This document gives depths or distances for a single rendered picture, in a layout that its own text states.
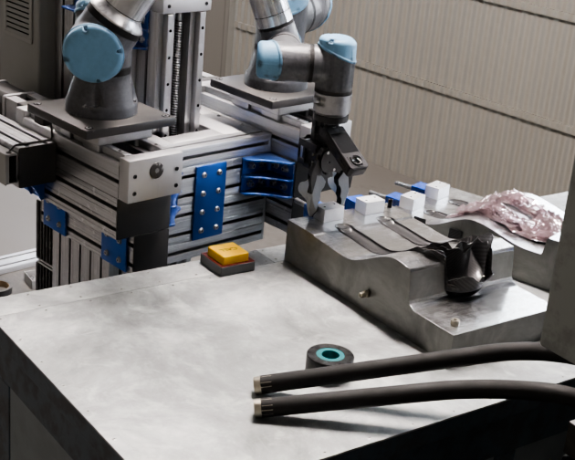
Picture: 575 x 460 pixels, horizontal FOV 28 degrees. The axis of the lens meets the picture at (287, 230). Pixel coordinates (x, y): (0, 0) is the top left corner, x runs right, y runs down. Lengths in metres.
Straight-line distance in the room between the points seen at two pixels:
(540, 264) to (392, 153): 3.23
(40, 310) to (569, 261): 1.01
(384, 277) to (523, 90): 3.00
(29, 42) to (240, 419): 1.31
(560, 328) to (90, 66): 1.11
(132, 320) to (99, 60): 0.50
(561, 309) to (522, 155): 3.61
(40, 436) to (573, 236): 1.01
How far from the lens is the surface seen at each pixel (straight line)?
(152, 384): 1.86
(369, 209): 2.38
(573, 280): 1.45
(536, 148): 5.02
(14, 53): 2.88
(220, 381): 1.88
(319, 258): 2.24
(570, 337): 1.47
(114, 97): 2.37
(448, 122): 5.29
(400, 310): 2.08
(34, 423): 2.03
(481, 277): 2.18
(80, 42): 2.20
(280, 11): 2.34
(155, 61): 2.57
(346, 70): 2.24
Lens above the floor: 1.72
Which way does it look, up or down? 21 degrees down
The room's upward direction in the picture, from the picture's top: 5 degrees clockwise
